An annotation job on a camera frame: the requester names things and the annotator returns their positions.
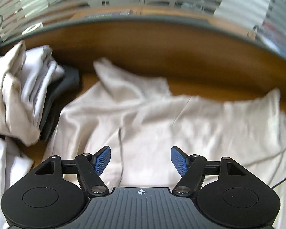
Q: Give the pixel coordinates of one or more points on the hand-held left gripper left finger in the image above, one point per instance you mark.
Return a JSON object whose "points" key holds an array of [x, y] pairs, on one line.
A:
{"points": [[102, 159]]}

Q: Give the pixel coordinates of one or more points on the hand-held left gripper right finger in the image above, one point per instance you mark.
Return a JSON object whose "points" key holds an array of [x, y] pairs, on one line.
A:
{"points": [[178, 161]]}

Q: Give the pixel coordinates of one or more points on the white cotton pants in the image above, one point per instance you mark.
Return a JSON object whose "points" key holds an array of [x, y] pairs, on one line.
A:
{"points": [[145, 124]]}

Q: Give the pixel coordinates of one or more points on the cream satin pants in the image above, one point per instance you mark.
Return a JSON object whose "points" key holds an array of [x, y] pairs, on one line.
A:
{"points": [[9, 105]]}

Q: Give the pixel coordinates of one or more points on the dark grey cloth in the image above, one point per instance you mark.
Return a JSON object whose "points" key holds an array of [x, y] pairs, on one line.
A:
{"points": [[66, 81]]}

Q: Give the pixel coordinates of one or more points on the white cloth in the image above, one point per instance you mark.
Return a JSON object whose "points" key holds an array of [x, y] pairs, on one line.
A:
{"points": [[4, 171]]}

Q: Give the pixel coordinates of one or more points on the wooden desk panel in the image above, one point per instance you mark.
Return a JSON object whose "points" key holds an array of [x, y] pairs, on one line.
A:
{"points": [[157, 47]]}

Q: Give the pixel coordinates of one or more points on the red and white papers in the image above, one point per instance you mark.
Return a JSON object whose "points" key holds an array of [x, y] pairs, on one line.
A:
{"points": [[276, 35]]}

